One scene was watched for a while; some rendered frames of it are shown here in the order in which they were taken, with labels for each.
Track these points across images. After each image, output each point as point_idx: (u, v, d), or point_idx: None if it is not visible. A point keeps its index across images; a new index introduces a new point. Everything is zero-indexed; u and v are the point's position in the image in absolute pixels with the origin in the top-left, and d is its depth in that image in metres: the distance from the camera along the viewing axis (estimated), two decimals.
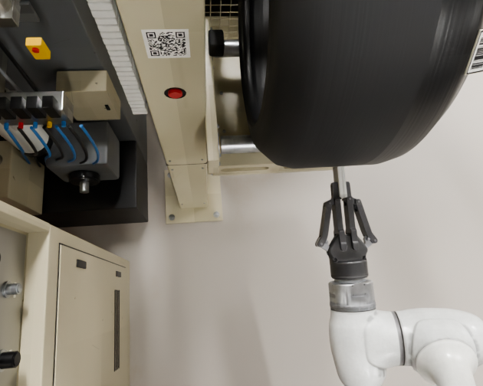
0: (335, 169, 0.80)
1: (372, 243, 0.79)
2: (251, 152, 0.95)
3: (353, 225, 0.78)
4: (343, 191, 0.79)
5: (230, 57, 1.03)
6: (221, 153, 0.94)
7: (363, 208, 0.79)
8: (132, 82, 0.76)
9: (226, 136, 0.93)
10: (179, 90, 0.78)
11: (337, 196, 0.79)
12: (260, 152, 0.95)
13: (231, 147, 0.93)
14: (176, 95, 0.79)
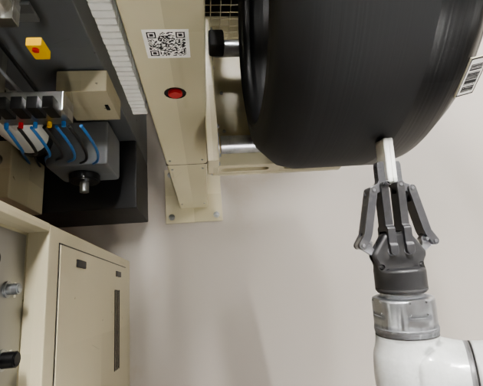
0: (379, 145, 0.60)
1: (431, 243, 0.58)
2: (251, 142, 0.93)
3: (405, 220, 0.57)
4: (392, 175, 0.58)
5: (231, 47, 1.00)
6: (221, 141, 0.92)
7: (418, 197, 0.58)
8: (132, 82, 0.76)
9: None
10: (179, 90, 0.78)
11: (384, 181, 0.58)
12: None
13: (230, 135, 0.94)
14: (176, 95, 0.79)
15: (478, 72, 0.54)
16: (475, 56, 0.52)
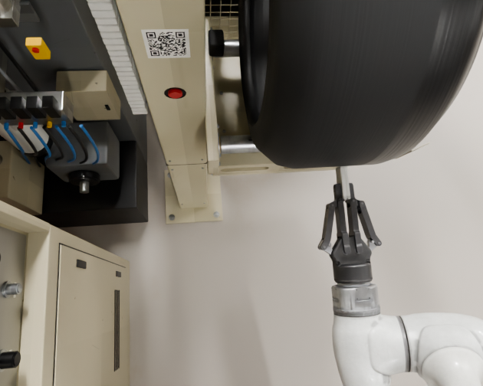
0: (338, 170, 0.79)
1: (376, 246, 0.77)
2: None
3: (356, 227, 0.76)
4: (346, 193, 0.77)
5: None
6: (221, 145, 0.97)
7: (366, 210, 0.77)
8: (132, 82, 0.76)
9: (227, 151, 0.93)
10: (179, 90, 0.78)
11: (340, 197, 0.77)
12: None
13: None
14: (176, 95, 0.79)
15: (418, 148, 0.71)
16: (416, 148, 0.68)
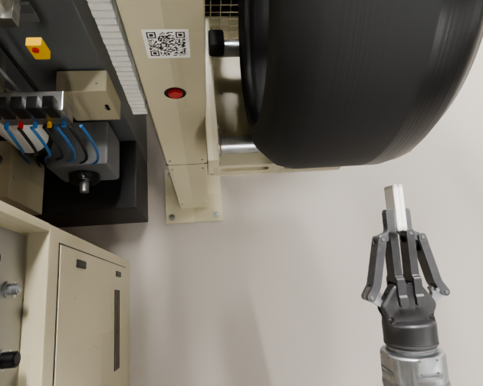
0: (389, 191, 0.58)
1: (441, 295, 0.56)
2: (251, 149, 0.94)
3: (415, 270, 0.56)
4: (402, 223, 0.56)
5: (231, 53, 1.01)
6: (221, 148, 0.92)
7: (428, 246, 0.56)
8: (132, 82, 0.76)
9: (225, 135, 0.95)
10: (179, 90, 0.78)
11: (393, 229, 0.57)
12: None
13: (231, 140, 0.92)
14: (176, 95, 0.79)
15: None
16: (399, 156, 0.74)
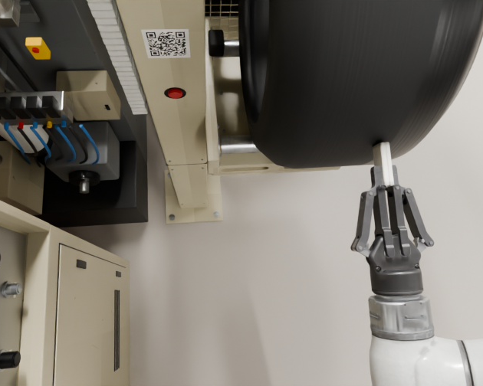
0: (377, 149, 0.61)
1: (426, 246, 0.59)
2: (251, 144, 0.93)
3: (402, 223, 0.59)
4: (389, 178, 0.59)
5: (231, 49, 1.00)
6: (221, 143, 0.92)
7: (414, 201, 0.59)
8: (132, 82, 0.76)
9: None
10: (179, 90, 0.78)
11: (380, 184, 0.60)
12: None
13: (230, 136, 0.93)
14: (176, 95, 0.79)
15: None
16: None
